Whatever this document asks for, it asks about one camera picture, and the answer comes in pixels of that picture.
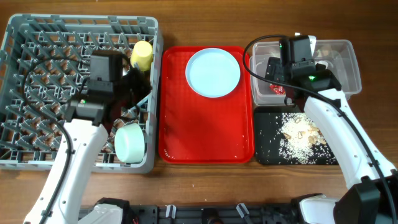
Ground red candy wrapper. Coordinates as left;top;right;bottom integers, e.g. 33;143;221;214
269;84;285;95

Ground yellow plastic cup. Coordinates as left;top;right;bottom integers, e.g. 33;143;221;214
130;40;153;72

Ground white tissue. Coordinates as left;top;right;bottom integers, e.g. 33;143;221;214
315;60;328;70

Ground green bowl with food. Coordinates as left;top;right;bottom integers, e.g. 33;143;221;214
114;123;145;164

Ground light blue plate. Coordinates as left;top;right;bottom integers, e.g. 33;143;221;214
185;48;241;98

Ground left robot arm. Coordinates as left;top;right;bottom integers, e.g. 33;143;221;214
25;50;151;223

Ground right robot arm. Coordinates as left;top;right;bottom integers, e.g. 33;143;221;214
266;35;397;223

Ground grey dishwasher rack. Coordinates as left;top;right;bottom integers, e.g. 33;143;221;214
1;14;164;174

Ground black plastic tray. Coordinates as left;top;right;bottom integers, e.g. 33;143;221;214
252;106;346;166

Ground clear plastic bin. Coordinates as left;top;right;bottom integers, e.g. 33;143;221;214
250;40;362;106

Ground red plastic tray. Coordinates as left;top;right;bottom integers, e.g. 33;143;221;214
158;46;254;164

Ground rice and food scraps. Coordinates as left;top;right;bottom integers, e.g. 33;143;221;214
261;111;338;165

